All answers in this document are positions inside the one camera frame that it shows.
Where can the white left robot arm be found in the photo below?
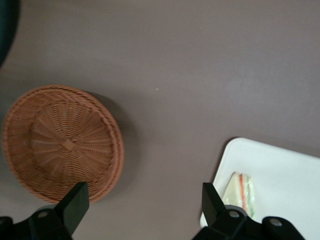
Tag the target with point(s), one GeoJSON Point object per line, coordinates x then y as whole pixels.
{"type": "Point", "coordinates": [7, 25]}

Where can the brown round wicker basket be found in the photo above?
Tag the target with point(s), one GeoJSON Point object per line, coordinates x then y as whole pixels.
{"type": "Point", "coordinates": [62, 140]}

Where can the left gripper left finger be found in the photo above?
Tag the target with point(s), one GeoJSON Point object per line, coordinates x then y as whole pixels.
{"type": "Point", "coordinates": [70, 215]}

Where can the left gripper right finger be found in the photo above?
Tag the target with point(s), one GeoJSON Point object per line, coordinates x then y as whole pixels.
{"type": "Point", "coordinates": [220, 220]}

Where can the triangle sandwich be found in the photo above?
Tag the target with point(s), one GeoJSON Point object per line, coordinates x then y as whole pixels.
{"type": "Point", "coordinates": [237, 190]}

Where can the cream plastic tray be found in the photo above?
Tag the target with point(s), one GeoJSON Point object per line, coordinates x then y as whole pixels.
{"type": "Point", "coordinates": [280, 175]}

